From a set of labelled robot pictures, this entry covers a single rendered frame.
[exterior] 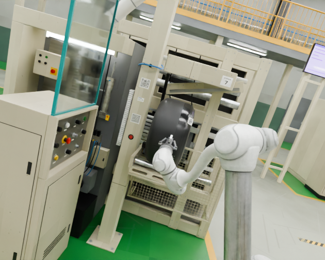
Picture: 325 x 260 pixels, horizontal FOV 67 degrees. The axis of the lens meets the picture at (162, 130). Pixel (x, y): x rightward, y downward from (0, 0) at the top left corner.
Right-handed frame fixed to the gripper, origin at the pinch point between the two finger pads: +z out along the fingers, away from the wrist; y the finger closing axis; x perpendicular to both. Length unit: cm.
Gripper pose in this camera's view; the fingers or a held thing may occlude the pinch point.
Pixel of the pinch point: (170, 138)
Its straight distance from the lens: 174.2
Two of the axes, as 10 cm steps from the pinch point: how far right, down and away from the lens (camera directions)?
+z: 1.8, -3.4, 9.2
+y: -9.5, -3.0, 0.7
